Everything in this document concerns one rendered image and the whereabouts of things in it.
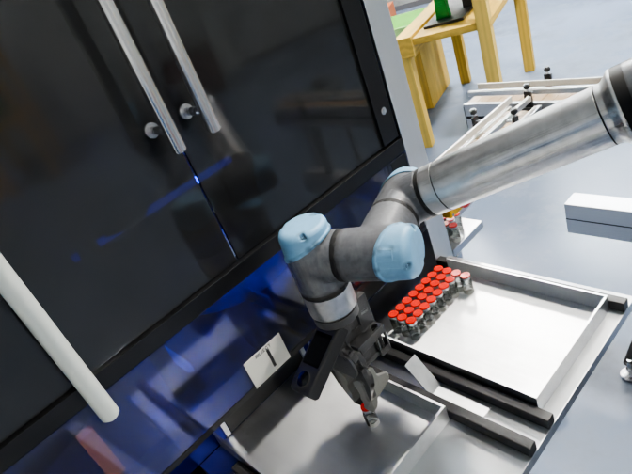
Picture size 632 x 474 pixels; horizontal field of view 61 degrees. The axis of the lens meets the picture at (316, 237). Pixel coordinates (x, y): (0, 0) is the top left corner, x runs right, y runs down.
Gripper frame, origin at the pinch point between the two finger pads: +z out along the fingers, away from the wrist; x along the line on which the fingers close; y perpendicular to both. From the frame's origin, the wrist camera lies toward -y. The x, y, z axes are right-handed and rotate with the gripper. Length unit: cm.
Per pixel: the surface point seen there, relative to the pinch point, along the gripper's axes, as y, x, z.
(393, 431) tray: 1.1, -4.1, 5.2
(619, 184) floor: 222, 50, 93
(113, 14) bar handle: -5, 9, -68
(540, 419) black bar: 13.7, -23.6, 3.7
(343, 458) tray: -7.5, -0.1, 5.2
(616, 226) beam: 120, 9, 44
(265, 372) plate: -6.8, 15.0, -7.0
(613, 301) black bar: 42.2, -22.9, 3.3
